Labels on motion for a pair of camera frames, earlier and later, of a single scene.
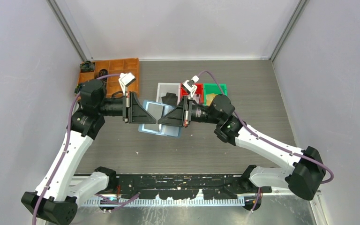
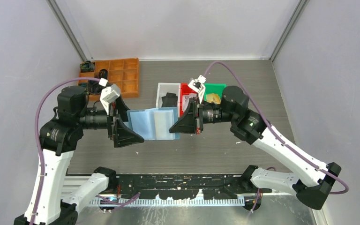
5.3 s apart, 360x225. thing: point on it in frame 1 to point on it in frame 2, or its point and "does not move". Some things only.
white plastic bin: x=163 y=88 does not move
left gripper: x=137 y=113 to x=122 y=135
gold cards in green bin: x=210 y=97 does not move
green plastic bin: x=213 y=88 does not move
